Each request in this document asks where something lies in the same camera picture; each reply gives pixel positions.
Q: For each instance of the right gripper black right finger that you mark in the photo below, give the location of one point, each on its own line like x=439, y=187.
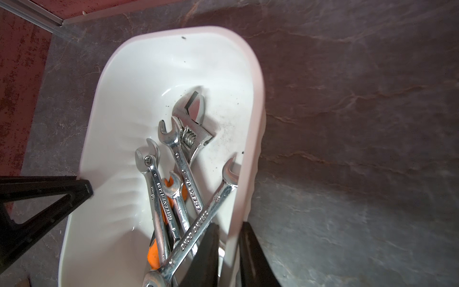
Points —
x=254, y=268

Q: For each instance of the long silver combination wrench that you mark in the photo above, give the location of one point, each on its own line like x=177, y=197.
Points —
x=162, y=277

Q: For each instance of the small silver wrench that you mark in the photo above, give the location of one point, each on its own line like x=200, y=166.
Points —
x=174, y=208

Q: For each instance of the silver end wrench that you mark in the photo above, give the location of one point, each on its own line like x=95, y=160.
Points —
x=172, y=140

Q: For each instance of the silver wrench in box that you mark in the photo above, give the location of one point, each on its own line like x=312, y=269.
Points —
x=165, y=226

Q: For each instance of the adjustable wrench orange handle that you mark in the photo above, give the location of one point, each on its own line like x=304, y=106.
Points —
x=189, y=111

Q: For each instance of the left aluminium corner post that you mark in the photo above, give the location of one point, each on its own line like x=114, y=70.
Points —
x=33, y=13

